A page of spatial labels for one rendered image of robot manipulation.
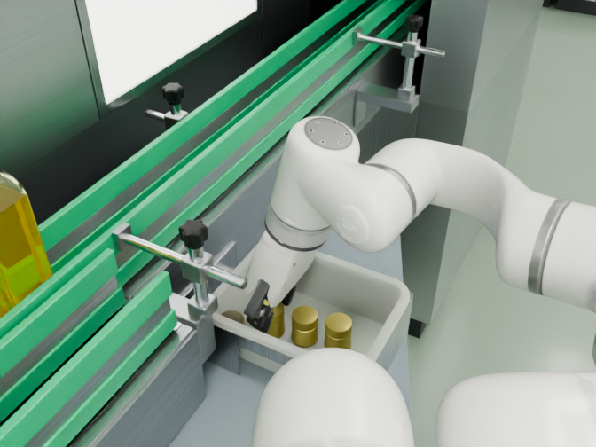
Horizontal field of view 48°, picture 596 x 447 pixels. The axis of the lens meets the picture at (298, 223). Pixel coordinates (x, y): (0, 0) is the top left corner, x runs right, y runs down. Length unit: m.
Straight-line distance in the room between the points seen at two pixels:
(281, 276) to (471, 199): 0.22
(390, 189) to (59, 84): 0.45
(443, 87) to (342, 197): 0.85
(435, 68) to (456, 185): 0.77
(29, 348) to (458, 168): 0.46
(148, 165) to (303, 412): 0.59
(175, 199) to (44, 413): 0.33
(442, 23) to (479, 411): 1.08
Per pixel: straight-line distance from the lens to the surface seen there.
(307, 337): 0.86
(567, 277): 0.57
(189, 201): 0.88
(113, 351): 0.68
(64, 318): 0.72
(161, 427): 0.79
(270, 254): 0.73
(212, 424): 0.84
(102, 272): 0.74
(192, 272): 0.71
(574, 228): 0.57
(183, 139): 0.96
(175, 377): 0.76
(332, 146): 0.65
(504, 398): 0.39
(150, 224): 0.82
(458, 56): 1.41
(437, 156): 0.69
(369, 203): 0.61
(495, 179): 0.65
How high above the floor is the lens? 1.43
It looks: 39 degrees down
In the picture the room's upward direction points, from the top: straight up
